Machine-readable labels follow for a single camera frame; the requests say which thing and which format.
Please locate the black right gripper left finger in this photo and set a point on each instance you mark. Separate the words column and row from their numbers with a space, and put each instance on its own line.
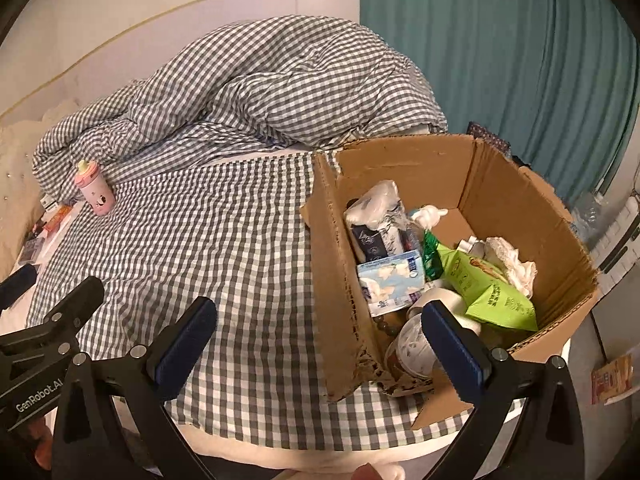
column 88, row 442

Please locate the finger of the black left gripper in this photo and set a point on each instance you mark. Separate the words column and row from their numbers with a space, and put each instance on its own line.
column 16, row 284
column 70, row 315

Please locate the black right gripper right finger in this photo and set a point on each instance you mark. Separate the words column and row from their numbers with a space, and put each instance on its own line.
column 548, row 442

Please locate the green snack bag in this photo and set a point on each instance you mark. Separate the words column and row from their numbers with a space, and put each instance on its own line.
column 488, row 295

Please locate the light blue tissue pack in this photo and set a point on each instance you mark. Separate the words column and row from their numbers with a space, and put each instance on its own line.
column 392, row 283

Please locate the person left hand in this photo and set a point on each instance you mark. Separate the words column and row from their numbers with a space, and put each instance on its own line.
column 40, row 441

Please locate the dark printed booklet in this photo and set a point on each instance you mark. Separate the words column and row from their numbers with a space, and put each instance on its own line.
column 33, row 248

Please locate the orange red snack packet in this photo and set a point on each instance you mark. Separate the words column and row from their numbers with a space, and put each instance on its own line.
column 54, row 223

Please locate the orange packet on floor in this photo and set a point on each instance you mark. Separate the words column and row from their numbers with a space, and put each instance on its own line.
column 611, row 380

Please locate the pink sippy cup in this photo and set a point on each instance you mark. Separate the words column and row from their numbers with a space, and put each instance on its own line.
column 92, row 185

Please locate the white paper cup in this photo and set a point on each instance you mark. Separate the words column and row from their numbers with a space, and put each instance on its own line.
column 412, row 352

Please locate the crumpled white tissue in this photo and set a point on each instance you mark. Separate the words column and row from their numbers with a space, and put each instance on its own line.
column 520, row 274

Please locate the white suitcase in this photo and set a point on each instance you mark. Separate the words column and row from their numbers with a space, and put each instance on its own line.
column 618, row 249

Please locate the grey checked bed sheet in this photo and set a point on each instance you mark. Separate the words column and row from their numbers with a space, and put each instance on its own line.
column 233, row 233

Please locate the large clear water bottle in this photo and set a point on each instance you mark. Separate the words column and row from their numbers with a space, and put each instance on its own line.
column 591, row 216

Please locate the brown cardboard box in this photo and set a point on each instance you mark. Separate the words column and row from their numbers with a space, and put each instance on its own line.
column 412, row 234

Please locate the silver black foil pouch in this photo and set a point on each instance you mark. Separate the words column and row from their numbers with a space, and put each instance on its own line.
column 376, row 222

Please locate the dark floral bag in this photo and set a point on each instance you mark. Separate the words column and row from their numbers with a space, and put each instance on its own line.
column 479, row 132

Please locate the grey checked duvet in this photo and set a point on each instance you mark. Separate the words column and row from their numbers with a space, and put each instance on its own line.
column 254, row 86

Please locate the teal curtain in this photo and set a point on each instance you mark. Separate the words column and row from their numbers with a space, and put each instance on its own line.
column 557, row 79

